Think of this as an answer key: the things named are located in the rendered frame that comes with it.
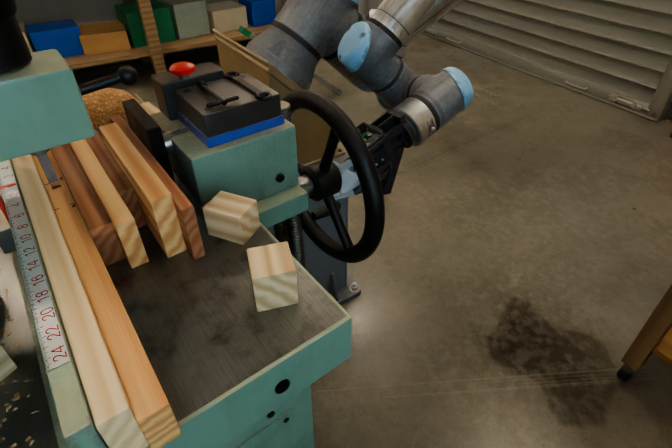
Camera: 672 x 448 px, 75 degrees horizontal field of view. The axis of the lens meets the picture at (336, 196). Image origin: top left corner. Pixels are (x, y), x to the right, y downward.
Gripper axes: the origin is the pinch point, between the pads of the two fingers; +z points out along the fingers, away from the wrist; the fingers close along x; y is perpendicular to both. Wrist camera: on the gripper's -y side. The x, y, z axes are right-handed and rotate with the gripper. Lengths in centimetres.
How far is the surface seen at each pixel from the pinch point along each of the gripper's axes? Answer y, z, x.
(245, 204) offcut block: 29.5, 16.6, 20.0
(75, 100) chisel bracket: 42.7, 23.0, 9.4
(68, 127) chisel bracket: 41.0, 25.1, 9.4
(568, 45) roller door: -129, -236, -89
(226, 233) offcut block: 27.9, 19.9, 20.0
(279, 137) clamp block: 28.0, 7.8, 12.5
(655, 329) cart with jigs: -68, -51, 47
